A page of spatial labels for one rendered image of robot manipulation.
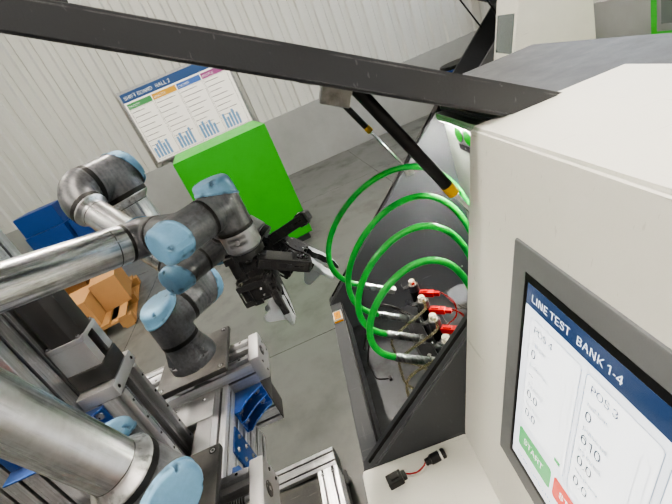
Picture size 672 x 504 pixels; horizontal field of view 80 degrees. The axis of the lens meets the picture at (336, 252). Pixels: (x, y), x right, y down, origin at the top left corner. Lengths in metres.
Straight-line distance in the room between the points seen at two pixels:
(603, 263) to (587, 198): 0.06
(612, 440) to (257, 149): 3.93
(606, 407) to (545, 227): 0.17
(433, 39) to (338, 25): 1.68
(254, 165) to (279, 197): 0.41
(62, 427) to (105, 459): 0.08
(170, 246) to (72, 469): 0.34
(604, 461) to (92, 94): 7.58
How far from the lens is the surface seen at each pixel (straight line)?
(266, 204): 4.26
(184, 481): 0.78
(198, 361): 1.32
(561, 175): 0.43
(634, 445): 0.44
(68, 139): 7.93
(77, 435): 0.70
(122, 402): 1.11
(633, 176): 0.37
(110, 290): 5.02
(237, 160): 4.15
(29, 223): 7.45
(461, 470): 0.87
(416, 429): 0.87
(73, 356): 1.08
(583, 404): 0.48
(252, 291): 0.86
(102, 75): 7.64
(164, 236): 0.72
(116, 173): 1.28
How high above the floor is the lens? 1.71
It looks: 26 degrees down
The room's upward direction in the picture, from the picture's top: 23 degrees counter-clockwise
